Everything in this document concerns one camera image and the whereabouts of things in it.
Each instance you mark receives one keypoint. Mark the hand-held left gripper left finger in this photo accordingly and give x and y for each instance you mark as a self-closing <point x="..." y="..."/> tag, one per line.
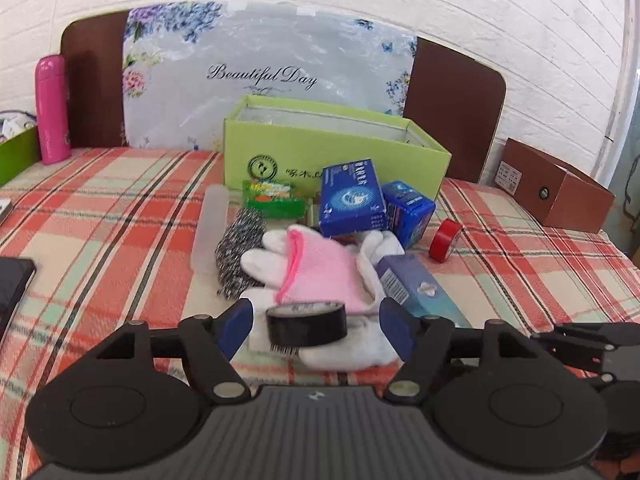
<point x="239" y="322"/>

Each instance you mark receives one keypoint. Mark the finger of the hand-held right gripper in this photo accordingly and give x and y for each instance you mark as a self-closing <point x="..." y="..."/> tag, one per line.
<point x="590" y="332"/>
<point x="575" y="352"/>

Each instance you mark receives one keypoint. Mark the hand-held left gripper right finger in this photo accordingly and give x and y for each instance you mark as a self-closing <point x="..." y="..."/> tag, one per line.
<point x="396" y="328"/>

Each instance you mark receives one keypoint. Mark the black tape roll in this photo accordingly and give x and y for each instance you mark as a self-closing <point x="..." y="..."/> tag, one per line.
<point x="307" y="322"/>

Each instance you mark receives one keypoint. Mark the speckled steel wool scrubber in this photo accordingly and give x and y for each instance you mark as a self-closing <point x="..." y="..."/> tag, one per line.
<point x="239" y="250"/>

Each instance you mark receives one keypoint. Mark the translucent white tube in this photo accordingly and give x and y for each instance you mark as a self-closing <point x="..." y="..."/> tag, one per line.
<point x="212" y="225"/>

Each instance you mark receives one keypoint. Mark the small shiny blue box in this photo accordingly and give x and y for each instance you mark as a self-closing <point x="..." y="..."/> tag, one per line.
<point x="407" y="212"/>

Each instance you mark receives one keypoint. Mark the green leaf print box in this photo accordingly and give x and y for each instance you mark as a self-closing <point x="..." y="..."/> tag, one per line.
<point x="272" y="200"/>

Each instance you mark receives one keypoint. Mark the lime green cardboard box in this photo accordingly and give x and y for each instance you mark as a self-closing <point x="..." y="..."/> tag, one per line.
<point x="300" y="152"/>

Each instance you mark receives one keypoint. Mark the light blue carton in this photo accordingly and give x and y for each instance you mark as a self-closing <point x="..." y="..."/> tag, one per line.
<point x="425" y="290"/>

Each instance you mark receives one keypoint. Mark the white knit glove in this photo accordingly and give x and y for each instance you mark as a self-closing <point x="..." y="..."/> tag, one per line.
<point x="380" y="245"/>
<point x="262" y="265"/>

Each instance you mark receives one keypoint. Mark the pink knit glove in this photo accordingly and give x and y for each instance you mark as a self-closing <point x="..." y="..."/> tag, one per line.
<point x="320" y="270"/>

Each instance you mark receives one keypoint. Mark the red tape roll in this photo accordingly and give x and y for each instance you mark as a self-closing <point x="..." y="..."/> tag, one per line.
<point x="445" y="240"/>

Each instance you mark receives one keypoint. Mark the large blue box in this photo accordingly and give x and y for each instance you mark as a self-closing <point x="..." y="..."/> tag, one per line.
<point x="350" y="200"/>

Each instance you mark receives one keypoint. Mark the brown cardboard box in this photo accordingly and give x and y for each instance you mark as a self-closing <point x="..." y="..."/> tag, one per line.
<point x="560" y="190"/>

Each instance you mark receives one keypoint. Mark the plaid bed sheet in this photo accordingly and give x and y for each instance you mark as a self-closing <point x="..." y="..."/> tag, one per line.
<point x="110" y="220"/>

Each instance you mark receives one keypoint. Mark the brown wooden headboard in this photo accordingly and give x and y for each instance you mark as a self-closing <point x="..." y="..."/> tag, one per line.
<point x="450" y="95"/>

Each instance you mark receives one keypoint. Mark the floral plastic wrapped cushion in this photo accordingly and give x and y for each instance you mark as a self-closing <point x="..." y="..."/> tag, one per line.
<point x="260" y="50"/>

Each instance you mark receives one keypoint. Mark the green storage bin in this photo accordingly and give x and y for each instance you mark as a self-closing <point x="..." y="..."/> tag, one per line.
<point x="17" y="157"/>

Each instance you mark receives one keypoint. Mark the pink thermos bottle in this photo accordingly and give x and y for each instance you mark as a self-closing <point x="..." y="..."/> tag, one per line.
<point x="52" y="110"/>

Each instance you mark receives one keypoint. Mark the white wall pipe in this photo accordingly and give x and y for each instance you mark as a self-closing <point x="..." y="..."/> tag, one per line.
<point x="617" y="70"/>

